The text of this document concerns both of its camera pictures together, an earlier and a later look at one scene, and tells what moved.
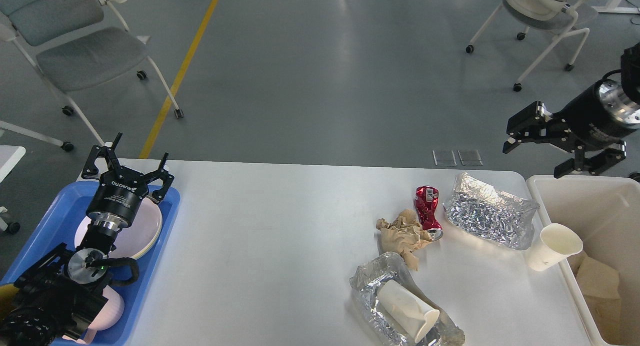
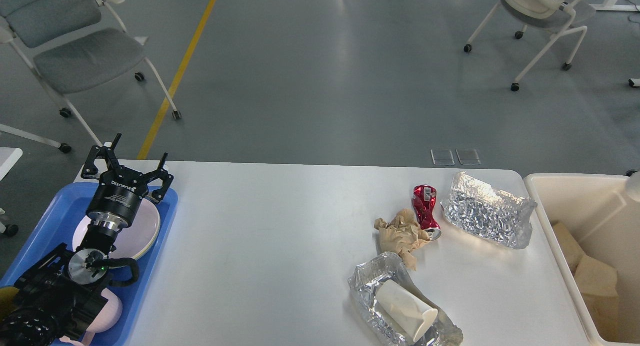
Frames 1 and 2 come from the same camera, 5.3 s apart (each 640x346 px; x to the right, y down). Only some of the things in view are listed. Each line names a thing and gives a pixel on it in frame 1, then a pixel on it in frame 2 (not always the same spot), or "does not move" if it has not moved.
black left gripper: x=116 y=200 does not move
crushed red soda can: x=426 y=198 does not move
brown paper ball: x=403 y=233 does not move
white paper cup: x=556 y=242 to x=633 y=185
